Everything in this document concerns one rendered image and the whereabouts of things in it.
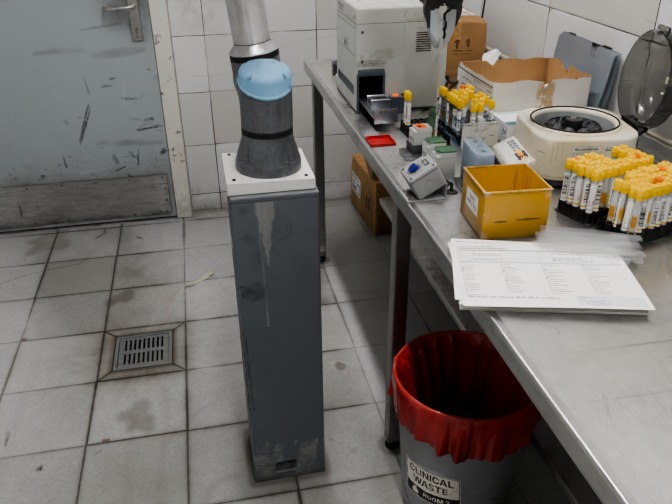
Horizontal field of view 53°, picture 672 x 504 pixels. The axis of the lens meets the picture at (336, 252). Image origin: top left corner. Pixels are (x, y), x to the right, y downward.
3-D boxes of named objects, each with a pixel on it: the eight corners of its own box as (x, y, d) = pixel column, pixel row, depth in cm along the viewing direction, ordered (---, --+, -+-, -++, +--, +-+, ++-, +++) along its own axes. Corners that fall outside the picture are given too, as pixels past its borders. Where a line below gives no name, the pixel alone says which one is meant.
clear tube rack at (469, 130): (434, 126, 187) (435, 101, 184) (467, 124, 189) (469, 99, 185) (460, 151, 170) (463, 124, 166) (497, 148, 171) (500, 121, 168)
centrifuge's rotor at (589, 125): (527, 136, 163) (531, 107, 160) (589, 134, 164) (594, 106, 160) (548, 159, 150) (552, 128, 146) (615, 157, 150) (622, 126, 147)
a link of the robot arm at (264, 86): (242, 135, 144) (238, 72, 137) (237, 116, 155) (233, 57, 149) (297, 132, 146) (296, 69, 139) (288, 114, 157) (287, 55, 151)
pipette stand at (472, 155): (453, 181, 153) (456, 139, 148) (482, 179, 154) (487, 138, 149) (465, 199, 144) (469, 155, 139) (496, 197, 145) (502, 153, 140)
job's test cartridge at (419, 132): (408, 148, 168) (409, 124, 165) (426, 146, 169) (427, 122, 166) (413, 153, 165) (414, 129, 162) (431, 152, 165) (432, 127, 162)
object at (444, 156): (429, 173, 157) (431, 146, 154) (448, 171, 158) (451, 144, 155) (435, 180, 154) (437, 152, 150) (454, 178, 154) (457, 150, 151)
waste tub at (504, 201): (458, 211, 139) (462, 166, 134) (520, 207, 140) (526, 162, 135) (479, 241, 127) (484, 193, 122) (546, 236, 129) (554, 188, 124)
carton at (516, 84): (454, 111, 200) (458, 60, 192) (542, 105, 205) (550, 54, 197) (487, 138, 178) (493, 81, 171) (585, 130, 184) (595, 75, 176)
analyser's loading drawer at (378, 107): (357, 103, 201) (357, 86, 198) (378, 101, 202) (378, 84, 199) (374, 124, 183) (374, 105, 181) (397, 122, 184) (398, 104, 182)
